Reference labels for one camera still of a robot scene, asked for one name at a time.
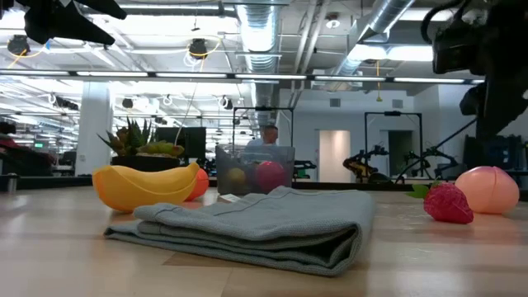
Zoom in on red toy apple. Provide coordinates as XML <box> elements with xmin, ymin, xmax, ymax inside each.
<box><xmin>253</xmin><ymin>160</ymin><xmax>288</xmax><ymax>194</ymax></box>

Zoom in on black monitor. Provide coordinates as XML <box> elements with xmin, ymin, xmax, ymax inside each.
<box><xmin>154</xmin><ymin>126</ymin><xmax>207</xmax><ymax>161</ymax></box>

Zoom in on artificial succulents in black planter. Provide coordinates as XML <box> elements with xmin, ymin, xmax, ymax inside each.
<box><xmin>97</xmin><ymin>117</ymin><xmax>186</xmax><ymax>172</ymax></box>

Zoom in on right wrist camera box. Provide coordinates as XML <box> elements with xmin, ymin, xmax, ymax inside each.
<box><xmin>431</xmin><ymin>23</ymin><xmax>489</xmax><ymax>77</ymax></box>

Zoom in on orange toy orange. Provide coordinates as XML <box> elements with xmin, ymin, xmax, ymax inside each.
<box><xmin>185</xmin><ymin>167</ymin><xmax>210</xmax><ymax>202</ymax></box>

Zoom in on pink toy peach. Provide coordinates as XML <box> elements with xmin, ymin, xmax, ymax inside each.
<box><xmin>455</xmin><ymin>165</ymin><xmax>521</xmax><ymax>215</ymax></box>

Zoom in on yellow toy banana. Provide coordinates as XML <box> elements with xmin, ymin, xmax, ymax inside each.
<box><xmin>92</xmin><ymin>162</ymin><xmax>202</xmax><ymax>215</ymax></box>

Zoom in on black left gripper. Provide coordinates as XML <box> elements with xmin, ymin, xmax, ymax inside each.
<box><xmin>14</xmin><ymin>0</ymin><xmax>128</xmax><ymax>47</ymax></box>

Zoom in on yellow toy lemon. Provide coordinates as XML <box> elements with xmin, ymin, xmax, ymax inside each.
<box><xmin>224</xmin><ymin>167</ymin><xmax>248</xmax><ymax>189</ymax></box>

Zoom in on black cabinet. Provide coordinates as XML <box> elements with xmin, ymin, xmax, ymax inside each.
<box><xmin>464</xmin><ymin>133</ymin><xmax>528</xmax><ymax>171</ymax></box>

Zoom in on ceiling light strip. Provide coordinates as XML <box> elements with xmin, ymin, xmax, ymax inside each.
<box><xmin>0</xmin><ymin>68</ymin><xmax>486</xmax><ymax>85</ymax></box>

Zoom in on person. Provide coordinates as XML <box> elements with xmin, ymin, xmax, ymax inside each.
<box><xmin>0</xmin><ymin>121</ymin><xmax>57</xmax><ymax>177</ymax></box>
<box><xmin>246</xmin><ymin>125</ymin><xmax>281</xmax><ymax>149</ymax></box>

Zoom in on grey translucent plastic bin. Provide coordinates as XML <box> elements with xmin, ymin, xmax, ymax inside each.
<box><xmin>214</xmin><ymin>144</ymin><xmax>296</xmax><ymax>196</ymax></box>

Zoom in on yellow hanging cord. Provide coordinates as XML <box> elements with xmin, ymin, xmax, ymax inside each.
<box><xmin>374</xmin><ymin>59</ymin><xmax>384</xmax><ymax>103</ymax></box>

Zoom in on silver round ceiling duct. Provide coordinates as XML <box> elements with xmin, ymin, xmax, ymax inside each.
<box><xmin>332</xmin><ymin>0</ymin><xmax>417</xmax><ymax>78</ymax></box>
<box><xmin>235</xmin><ymin>0</ymin><xmax>282</xmax><ymax>139</ymax></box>

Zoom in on white building column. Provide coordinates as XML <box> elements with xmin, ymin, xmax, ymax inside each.
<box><xmin>74</xmin><ymin>82</ymin><xmax>114</xmax><ymax>177</ymax></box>

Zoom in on grey folded cloth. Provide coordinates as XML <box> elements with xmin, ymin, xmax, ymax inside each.
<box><xmin>103</xmin><ymin>185</ymin><xmax>376</xmax><ymax>278</ymax></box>

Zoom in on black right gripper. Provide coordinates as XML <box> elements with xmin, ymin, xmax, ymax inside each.
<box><xmin>459</xmin><ymin>39</ymin><xmax>528</xmax><ymax>142</ymax></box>

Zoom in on red toy strawberry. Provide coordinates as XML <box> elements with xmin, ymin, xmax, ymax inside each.
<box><xmin>406</xmin><ymin>180</ymin><xmax>474</xmax><ymax>225</ymax></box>

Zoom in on round white ceiling fixture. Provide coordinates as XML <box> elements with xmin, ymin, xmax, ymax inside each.
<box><xmin>324</xmin><ymin>12</ymin><xmax>342</xmax><ymax>30</ymax></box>

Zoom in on black ceiling fixture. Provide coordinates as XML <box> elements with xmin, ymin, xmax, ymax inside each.
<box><xmin>7</xmin><ymin>34</ymin><xmax>32</xmax><ymax>57</ymax></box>
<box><xmin>188</xmin><ymin>37</ymin><xmax>209</xmax><ymax>59</ymax></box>

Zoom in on black gantry frame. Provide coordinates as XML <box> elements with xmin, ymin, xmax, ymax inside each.
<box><xmin>364</xmin><ymin>111</ymin><xmax>424</xmax><ymax>179</ymax></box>

